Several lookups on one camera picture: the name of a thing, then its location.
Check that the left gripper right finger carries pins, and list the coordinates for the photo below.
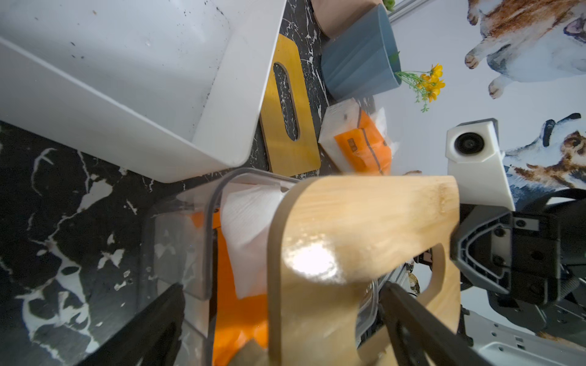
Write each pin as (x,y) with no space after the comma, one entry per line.
(417,336)

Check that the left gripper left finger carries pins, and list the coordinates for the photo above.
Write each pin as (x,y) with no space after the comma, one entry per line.
(150,338)

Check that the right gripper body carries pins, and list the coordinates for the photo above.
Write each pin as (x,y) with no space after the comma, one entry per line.
(536,255)

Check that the orange tissue pack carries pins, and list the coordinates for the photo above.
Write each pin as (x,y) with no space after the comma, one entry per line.
(357,142)
(242,256)

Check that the clear plastic tissue box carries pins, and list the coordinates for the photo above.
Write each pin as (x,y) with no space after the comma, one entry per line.
(183,243)

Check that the light wooden slotted lid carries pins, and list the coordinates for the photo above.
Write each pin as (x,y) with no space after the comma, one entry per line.
(333,236)

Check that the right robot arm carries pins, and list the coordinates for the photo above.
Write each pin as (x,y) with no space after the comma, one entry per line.
(564,319)

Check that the white rectangular tissue box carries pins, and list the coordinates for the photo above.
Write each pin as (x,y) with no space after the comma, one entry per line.
(167,89)

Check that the yellow artificial flower sprig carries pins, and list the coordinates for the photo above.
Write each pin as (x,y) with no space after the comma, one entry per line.
(427,85)

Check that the yellow wooden slotted lid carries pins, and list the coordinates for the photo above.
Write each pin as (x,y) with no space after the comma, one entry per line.
(286,156)

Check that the blue-grey plant pot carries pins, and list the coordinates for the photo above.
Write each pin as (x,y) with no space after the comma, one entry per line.
(363,60)

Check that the pink plant pot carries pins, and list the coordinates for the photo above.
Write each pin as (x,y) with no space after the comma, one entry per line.
(335,16)

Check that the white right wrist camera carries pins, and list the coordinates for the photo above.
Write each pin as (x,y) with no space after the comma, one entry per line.
(475,160)

